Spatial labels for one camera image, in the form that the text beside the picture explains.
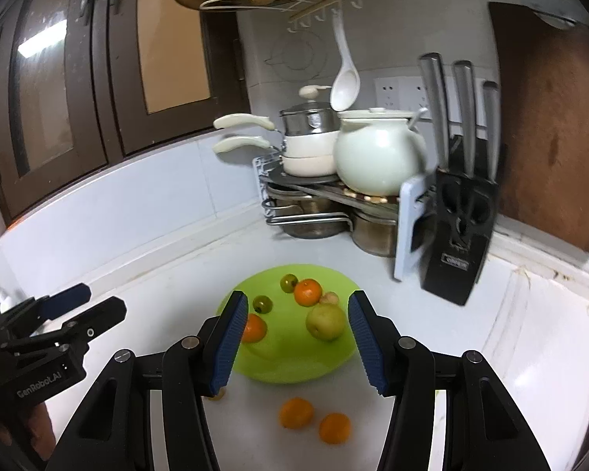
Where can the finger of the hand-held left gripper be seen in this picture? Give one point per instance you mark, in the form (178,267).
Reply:
(66,300)
(98,319)

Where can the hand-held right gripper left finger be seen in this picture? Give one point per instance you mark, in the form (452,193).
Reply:
(228,343)

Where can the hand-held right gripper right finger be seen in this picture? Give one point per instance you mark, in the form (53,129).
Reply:
(368,343)

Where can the orange tangerine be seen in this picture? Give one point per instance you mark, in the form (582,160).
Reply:
(334,428)
(308,292)
(255,328)
(297,413)

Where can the yellow-green pear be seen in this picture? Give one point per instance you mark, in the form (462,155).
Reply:
(326,323)

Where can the green tangerine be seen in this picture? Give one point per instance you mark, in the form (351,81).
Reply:
(288,283)
(262,304)

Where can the brown walnut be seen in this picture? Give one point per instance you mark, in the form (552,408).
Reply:
(330,299)

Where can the green plate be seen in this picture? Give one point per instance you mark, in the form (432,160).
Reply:
(289,353)

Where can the person's left forearm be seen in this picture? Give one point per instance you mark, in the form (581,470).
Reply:
(37,424)

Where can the white pump bottle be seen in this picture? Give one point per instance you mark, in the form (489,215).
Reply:
(4,295)

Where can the tall steel pot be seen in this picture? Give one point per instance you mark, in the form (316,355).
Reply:
(373,235)

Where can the black knife block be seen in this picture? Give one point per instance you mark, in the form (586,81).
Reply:
(451,270)

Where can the grey corner shelf rack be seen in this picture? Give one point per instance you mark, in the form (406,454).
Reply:
(410,225)

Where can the wide steel pot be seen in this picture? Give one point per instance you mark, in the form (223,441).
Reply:
(309,225)

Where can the beaded pot trivet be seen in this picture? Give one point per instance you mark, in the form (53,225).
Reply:
(373,198)

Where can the black kitchen scissors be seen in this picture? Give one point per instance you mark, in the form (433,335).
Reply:
(464,216)

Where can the white ceramic pot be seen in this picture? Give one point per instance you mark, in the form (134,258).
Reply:
(378,157)

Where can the white saucepan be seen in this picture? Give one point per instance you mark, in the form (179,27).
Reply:
(307,166)
(309,146)

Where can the steel pot with lid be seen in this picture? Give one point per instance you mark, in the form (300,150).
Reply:
(309,120)

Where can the white ladle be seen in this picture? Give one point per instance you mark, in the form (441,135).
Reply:
(344,88)

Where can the brown wooden cutting board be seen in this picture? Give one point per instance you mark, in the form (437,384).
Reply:
(549,132)

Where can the brown wall cabinet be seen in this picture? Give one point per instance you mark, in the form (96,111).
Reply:
(78,83)

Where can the white wall socket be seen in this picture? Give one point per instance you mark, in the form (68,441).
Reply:
(415,93)
(387,92)

